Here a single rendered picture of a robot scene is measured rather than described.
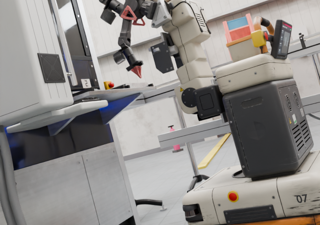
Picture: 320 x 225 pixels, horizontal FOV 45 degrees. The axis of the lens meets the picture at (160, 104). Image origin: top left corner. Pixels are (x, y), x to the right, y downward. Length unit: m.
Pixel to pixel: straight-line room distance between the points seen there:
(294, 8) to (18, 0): 8.08
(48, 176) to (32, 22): 0.92
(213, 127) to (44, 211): 1.58
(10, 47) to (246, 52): 1.04
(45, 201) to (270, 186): 1.13
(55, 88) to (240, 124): 0.80
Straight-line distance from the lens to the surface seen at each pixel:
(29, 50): 1.49
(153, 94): 3.32
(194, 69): 1.97
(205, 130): 3.18
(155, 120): 9.31
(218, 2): 9.30
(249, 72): 1.71
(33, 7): 1.59
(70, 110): 1.64
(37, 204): 2.09
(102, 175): 2.49
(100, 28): 9.91
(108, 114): 2.56
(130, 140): 9.53
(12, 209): 1.71
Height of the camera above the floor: 0.63
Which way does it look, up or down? 3 degrees up
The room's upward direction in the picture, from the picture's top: 15 degrees counter-clockwise
